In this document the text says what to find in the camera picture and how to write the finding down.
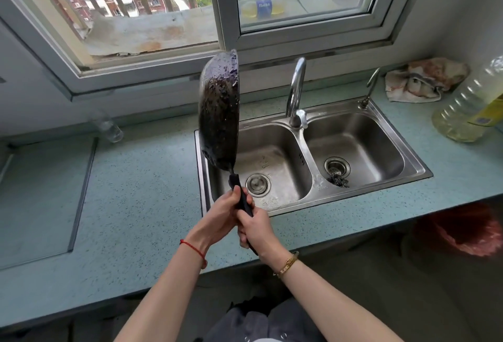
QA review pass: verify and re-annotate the person's right hand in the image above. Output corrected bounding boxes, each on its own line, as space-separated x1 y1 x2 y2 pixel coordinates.
236 207 290 272

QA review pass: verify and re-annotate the person's left hand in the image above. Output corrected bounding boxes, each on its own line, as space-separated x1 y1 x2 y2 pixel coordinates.
184 186 245 257

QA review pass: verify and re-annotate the black frying pan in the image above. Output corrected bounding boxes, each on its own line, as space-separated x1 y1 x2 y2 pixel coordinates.
198 49 260 257

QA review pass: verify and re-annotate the person's right forearm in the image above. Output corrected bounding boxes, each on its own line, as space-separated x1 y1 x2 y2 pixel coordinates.
274 252 405 342

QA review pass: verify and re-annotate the person's left forearm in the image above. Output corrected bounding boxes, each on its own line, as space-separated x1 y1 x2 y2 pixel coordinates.
114 240 207 342

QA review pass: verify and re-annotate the sink drain with stopper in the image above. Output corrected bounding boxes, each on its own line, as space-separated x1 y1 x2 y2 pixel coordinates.
245 173 272 198

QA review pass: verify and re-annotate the steel wool scrubber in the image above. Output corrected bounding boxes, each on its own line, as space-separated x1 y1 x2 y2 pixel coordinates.
326 173 351 189

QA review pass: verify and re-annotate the open sink drain strainer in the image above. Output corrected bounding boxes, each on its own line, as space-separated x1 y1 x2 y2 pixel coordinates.
324 156 351 177

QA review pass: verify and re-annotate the person's dark clothing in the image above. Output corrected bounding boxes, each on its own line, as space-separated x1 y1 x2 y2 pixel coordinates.
204 296 327 342

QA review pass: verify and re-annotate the stainless steel double sink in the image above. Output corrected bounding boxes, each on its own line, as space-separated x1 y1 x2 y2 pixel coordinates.
194 96 434 217

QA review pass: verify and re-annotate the tall chrome faucet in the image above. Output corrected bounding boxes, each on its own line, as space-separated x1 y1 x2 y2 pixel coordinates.
286 57 309 130

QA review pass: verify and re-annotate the clear drinking glass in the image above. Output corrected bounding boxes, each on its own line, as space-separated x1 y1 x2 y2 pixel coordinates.
92 112 125 144

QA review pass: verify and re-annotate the small chrome faucet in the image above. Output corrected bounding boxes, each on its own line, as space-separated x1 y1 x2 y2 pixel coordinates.
357 67 381 111

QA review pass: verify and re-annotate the red plastic bag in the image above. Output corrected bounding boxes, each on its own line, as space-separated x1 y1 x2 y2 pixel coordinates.
413 202 503 258

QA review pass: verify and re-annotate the stained white dish rag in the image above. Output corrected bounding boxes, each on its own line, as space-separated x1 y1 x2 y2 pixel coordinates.
384 57 471 104

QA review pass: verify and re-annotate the large clear oil bottle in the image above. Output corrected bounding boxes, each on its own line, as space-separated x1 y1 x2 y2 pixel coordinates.
431 55 503 143

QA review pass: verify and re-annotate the gold bracelet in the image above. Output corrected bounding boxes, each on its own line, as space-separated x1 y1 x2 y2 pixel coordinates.
274 251 300 279

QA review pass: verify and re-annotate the red string bracelet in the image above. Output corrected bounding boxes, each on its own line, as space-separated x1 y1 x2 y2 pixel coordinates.
179 239 208 270

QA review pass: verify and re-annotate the white window frame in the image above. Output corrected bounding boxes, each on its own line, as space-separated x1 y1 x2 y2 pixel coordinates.
0 0 427 101

